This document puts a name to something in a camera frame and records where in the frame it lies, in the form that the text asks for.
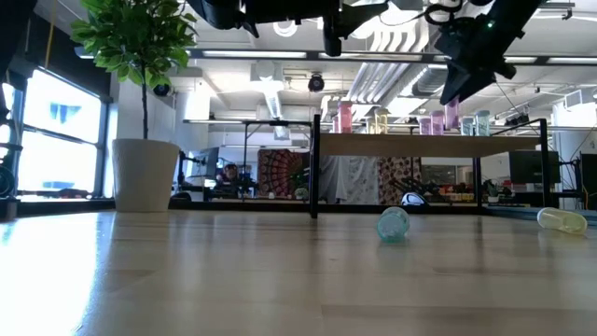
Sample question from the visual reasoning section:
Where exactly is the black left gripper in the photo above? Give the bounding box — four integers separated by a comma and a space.
186, 0, 389, 58

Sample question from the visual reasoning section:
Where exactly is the silver ventilation duct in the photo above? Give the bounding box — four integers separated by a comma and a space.
410, 46, 449, 97

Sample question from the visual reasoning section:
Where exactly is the black base block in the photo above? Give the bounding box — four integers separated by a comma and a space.
0, 196, 21, 223

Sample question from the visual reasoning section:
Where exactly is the wooden shelf board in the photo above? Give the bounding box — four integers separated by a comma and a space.
319, 133, 542, 159

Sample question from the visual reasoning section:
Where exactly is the white ceiling air duct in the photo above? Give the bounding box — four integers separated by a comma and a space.
249, 59, 286, 120

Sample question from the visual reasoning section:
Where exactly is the person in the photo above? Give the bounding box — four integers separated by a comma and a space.
215, 162, 242, 188

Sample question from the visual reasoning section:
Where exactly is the black monitor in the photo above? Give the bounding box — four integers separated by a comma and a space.
580, 152, 597, 211
507, 149, 562, 185

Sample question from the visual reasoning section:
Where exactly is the computer monitor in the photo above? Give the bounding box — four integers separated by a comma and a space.
193, 147, 220, 178

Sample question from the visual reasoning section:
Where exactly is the green leafy potted plant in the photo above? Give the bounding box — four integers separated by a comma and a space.
69, 0, 200, 141

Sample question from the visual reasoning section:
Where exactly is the large bright window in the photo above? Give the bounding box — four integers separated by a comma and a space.
8, 64, 111, 200

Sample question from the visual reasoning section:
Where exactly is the beige plant pot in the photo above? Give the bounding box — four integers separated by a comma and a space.
111, 137, 181, 214

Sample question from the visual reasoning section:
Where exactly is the black cable loop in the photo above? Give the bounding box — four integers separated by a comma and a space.
0, 139, 23, 200

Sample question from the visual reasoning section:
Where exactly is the white air conditioner unit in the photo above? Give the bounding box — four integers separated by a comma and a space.
551, 87, 597, 136

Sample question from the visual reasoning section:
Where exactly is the black workstation frame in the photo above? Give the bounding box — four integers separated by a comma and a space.
242, 119, 313, 202

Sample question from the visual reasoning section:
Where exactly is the black overhead rig beam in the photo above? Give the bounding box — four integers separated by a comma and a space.
186, 48, 597, 65

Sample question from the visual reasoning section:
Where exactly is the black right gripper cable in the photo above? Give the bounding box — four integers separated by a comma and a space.
422, 0, 470, 28

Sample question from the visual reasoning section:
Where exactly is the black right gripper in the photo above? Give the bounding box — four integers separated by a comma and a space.
433, 21, 518, 106

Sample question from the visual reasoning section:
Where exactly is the white floral cloth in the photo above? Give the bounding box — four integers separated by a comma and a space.
320, 156, 380, 205

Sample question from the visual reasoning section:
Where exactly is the white cable coil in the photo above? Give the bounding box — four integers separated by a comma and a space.
271, 18, 299, 38

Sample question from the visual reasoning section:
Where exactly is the brown floral cloth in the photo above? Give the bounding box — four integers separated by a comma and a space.
377, 157, 423, 205

